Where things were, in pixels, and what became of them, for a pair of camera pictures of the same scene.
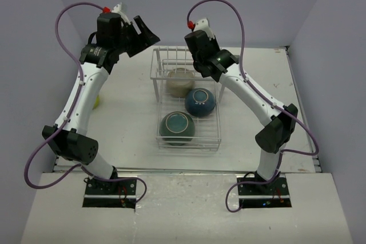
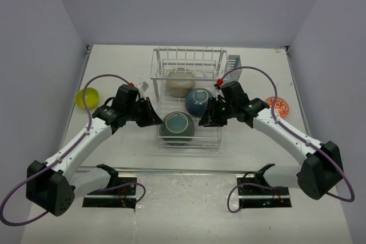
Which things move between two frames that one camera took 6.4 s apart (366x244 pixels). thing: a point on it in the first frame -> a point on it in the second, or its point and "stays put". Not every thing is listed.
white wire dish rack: (189, 112) stays put
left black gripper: (147, 39) -> (155, 119)
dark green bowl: (177, 124) stays put
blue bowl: (199, 102) stays put
